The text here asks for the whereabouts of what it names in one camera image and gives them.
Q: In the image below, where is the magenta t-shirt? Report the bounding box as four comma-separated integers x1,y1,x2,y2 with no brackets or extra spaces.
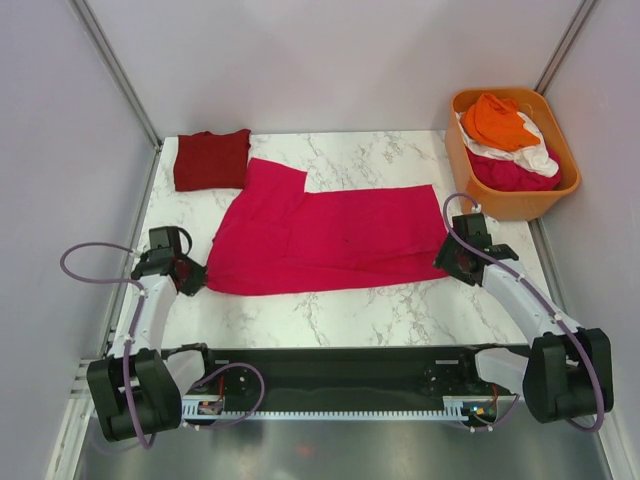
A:
206,158,446,296
467,149,562,192

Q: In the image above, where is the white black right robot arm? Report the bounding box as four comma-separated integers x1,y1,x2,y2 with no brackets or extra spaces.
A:
434,213,614,433

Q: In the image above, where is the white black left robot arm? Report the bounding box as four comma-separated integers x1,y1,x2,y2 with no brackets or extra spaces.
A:
87,226,220,445

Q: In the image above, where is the magenta t-shirt in basket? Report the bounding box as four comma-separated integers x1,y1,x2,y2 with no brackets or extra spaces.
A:
467,149,562,192

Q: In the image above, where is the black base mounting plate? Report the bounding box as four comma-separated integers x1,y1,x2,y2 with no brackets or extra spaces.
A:
169,344,517,412

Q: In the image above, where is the folded dark red t-shirt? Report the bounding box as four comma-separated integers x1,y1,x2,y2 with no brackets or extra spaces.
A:
173,129,251,192

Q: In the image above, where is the orange plastic laundry basket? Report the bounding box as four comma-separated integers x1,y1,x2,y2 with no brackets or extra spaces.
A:
445,87,581,221

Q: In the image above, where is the white t-shirt in basket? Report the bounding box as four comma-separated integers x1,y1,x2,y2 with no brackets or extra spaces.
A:
456,112,560,178

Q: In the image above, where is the orange t-shirt in basket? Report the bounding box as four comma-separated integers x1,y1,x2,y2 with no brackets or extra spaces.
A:
460,93,541,152

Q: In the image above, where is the white slotted cable duct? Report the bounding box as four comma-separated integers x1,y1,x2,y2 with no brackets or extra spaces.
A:
182,396,497,423

